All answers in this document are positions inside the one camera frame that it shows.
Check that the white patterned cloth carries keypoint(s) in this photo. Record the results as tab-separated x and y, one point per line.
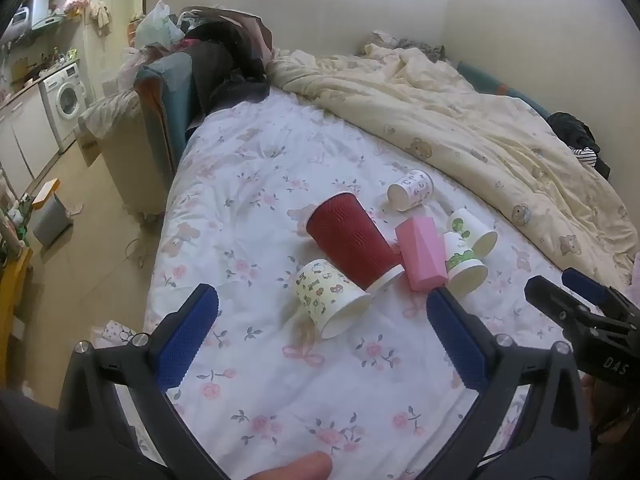
120	332

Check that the person's left hand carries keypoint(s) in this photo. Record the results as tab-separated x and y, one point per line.
295	467

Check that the cardboard box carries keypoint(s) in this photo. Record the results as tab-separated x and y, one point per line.
87	147

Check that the yellow printed paper cup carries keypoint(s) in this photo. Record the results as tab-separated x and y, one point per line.
320	292

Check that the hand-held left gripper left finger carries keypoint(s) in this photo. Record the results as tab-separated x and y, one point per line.
187	335

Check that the orange box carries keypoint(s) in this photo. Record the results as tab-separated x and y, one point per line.
45	192

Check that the teal padded bed footboard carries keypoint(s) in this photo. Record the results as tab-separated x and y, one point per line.
170	90

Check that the pile of dark clothes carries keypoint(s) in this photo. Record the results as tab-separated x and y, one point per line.
225	60

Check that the white cloth covered rack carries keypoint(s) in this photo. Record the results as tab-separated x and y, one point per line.
125	160

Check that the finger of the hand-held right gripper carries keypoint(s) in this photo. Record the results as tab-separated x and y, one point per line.
555	300
585	285

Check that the range hood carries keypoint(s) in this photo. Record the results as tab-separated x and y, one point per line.
45	12

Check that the cream bear print quilt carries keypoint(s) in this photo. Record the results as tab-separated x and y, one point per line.
450	110

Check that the grey trash bin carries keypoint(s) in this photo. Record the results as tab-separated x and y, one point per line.
50	222

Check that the white washing machine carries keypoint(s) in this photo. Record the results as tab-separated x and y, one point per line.
65	100

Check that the white cup purple print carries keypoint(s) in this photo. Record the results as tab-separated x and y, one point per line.
412	187

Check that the white microwave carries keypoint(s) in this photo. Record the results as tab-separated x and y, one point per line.
21	17

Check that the pink faceted cup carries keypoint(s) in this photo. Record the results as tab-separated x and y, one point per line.
420	255

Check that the black clothing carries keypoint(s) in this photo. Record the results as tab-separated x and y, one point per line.
575	130

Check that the white cup green print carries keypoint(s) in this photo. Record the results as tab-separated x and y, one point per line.
467	225
460	265

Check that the red ribbed paper cup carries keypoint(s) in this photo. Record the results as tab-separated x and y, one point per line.
350	240

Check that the white kitchen cabinet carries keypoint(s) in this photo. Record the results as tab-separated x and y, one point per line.
25	135

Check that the striped cloth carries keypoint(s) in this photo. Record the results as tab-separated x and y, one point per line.
587	156

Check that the bed with floral sheet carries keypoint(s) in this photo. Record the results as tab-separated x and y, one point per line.
280	170

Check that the grey patterned cloth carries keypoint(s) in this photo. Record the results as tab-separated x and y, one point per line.
400	42

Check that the white plastic bag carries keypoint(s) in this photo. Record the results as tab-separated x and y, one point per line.
160	25

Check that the pink hanging cloth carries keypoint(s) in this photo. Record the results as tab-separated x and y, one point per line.
77	0

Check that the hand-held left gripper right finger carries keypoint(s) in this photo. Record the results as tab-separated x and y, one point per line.
457	340

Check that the beige hanging cloth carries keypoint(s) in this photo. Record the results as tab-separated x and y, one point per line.
102	17

